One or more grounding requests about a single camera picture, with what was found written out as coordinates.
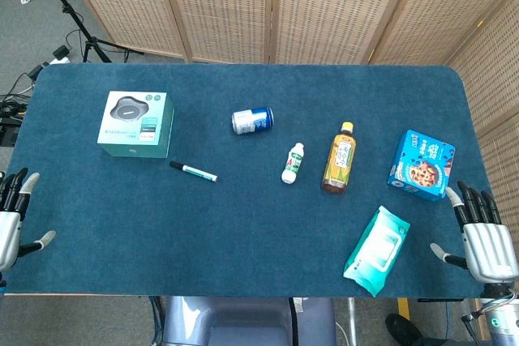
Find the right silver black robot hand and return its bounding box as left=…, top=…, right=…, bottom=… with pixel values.
left=429, top=180, right=519, bottom=284

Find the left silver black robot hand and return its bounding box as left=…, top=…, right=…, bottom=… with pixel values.
left=0, top=167, right=57, bottom=273

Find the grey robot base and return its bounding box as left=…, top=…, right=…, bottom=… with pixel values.
left=161, top=295, right=337, bottom=346

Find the green white marker pen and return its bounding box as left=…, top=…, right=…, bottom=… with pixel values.
left=169, top=160, right=219, bottom=183

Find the blue cookie box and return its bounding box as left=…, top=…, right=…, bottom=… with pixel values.
left=386, top=130, right=457, bottom=203

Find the teal wet wipes pack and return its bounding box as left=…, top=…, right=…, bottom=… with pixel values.
left=343, top=205, right=411, bottom=297

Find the black shoe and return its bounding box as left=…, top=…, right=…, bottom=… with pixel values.
left=384, top=313, right=423, bottom=346

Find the green white product box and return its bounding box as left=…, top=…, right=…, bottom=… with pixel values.
left=97, top=91, right=175, bottom=160

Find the yellow capped tea bottle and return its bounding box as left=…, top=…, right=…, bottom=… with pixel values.
left=321, top=121, right=358, bottom=194

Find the white power strip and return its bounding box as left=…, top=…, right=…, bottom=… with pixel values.
left=49, top=45, right=72, bottom=65

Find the small white green bottle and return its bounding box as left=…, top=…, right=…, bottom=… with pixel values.
left=281, top=142, right=306, bottom=186

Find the black tripod stand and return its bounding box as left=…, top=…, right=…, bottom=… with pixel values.
left=30, top=0, right=144, bottom=64

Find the blue felt table cover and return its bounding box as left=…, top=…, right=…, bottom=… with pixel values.
left=3, top=62, right=496, bottom=297

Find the blue white drink can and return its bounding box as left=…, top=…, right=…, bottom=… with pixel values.
left=231, top=107, right=275, bottom=136

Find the black cable bundle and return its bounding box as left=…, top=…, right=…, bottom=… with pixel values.
left=0, top=66, right=41, bottom=128

